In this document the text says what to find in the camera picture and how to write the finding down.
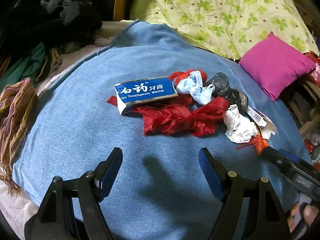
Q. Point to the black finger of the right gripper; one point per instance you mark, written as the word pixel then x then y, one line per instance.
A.
pixel 289 156
pixel 277 159

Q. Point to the wooden side table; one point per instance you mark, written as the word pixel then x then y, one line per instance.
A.
pixel 302 100

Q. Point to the orange red wrapper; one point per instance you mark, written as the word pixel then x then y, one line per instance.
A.
pixel 258 143

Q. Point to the dark clothes pile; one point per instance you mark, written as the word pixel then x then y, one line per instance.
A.
pixel 53 23

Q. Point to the white barcode paper tag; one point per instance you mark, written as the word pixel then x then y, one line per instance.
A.
pixel 265 125

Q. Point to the person's right hand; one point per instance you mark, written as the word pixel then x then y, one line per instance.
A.
pixel 309 214

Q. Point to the magenta cushion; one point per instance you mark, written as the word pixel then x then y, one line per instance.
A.
pixel 274 65

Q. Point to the green cloth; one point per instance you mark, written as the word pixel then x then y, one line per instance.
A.
pixel 29 66

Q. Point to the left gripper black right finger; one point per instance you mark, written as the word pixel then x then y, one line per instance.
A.
pixel 265 215

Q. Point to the red plastic bag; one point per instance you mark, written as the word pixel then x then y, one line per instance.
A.
pixel 180 114

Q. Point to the black plastic bag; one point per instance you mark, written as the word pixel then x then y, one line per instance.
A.
pixel 220 82

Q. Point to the light blue face mask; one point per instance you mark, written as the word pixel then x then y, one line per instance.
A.
pixel 193 85

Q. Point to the striped brown scarf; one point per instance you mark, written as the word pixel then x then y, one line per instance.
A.
pixel 18 113

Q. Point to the blue toothpaste box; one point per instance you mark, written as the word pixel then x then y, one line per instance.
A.
pixel 137 92

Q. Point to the green floral pillow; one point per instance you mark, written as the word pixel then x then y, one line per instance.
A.
pixel 228 28

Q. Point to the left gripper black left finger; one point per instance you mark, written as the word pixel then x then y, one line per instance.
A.
pixel 70 208

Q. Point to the blue bed blanket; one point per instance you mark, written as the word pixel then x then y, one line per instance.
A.
pixel 160 191

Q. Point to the white paper ball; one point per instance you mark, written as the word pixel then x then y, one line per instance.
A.
pixel 239 128

